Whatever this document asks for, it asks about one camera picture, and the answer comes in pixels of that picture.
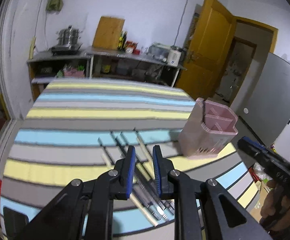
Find black chopstick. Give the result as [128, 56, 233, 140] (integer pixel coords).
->
[133, 128, 153, 161]
[114, 133, 171, 210]
[120, 132, 175, 215]
[110, 131, 160, 207]

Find grey chopstick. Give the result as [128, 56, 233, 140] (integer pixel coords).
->
[98, 137, 168, 222]

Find cream chopstick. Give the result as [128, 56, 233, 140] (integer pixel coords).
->
[137, 135, 155, 177]
[101, 153, 158, 227]

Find steel kitchen counter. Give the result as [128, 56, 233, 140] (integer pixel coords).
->
[84, 47, 187, 87]

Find person's right hand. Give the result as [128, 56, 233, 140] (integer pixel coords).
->
[259, 179, 290, 228]

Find pink plastic utensil basket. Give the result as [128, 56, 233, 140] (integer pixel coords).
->
[178, 98, 238, 159]

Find grey refrigerator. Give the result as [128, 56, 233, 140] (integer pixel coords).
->
[231, 53, 290, 146]

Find striped tablecloth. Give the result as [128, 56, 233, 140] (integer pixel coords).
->
[0, 77, 261, 240]

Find white electric kettle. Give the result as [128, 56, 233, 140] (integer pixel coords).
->
[167, 46, 182, 67]

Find yellow wooden door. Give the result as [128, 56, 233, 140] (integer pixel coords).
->
[176, 0, 237, 100]

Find clear storage box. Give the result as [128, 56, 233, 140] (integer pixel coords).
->
[148, 42, 171, 62]

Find red lidded jars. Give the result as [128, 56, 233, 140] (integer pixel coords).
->
[124, 41, 140, 55]

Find dark sauce bottles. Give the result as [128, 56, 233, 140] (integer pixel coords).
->
[117, 31, 127, 51]

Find low side shelf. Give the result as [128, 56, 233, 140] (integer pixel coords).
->
[27, 51, 91, 100]

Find induction cooker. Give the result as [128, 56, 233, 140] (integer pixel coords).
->
[49, 44, 81, 55]

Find wooden cutting board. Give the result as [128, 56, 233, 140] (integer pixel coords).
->
[92, 16, 125, 50]

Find steel steamer pot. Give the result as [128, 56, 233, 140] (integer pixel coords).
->
[56, 25, 82, 46]

